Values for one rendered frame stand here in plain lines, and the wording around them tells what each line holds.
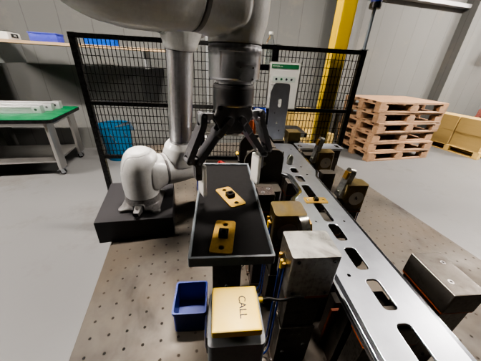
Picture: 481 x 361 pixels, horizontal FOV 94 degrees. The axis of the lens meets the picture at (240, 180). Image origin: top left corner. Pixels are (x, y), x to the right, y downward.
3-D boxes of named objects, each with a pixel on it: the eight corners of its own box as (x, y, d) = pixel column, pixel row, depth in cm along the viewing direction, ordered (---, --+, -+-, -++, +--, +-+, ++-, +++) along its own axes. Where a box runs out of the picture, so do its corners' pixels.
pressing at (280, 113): (283, 140, 147) (290, 83, 131) (265, 140, 146) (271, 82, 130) (283, 140, 148) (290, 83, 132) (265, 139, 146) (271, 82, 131)
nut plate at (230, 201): (246, 204, 49) (247, 199, 49) (231, 208, 48) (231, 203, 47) (229, 187, 56) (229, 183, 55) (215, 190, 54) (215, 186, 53)
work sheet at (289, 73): (295, 109, 167) (302, 62, 152) (265, 108, 164) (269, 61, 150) (294, 109, 168) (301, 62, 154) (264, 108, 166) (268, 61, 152)
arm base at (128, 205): (114, 218, 97) (112, 208, 94) (129, 190, 116) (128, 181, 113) (158, 218, 100) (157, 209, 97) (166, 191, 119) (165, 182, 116)
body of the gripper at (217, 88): (221, 84, 35) (220, 140, 40) (265, 84, 39) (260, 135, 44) (203, 79, 41) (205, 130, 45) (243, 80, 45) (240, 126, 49)
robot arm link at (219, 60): (273, 46, 36) (269, 86, 39) (244, 48, 43) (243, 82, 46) (222, 41, 32) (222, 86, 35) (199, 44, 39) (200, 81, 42)
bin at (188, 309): (207, 330, 69) (206, 312, 65) (173, 332, 68) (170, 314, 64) (208, 297, 79) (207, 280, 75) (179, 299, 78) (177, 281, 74)
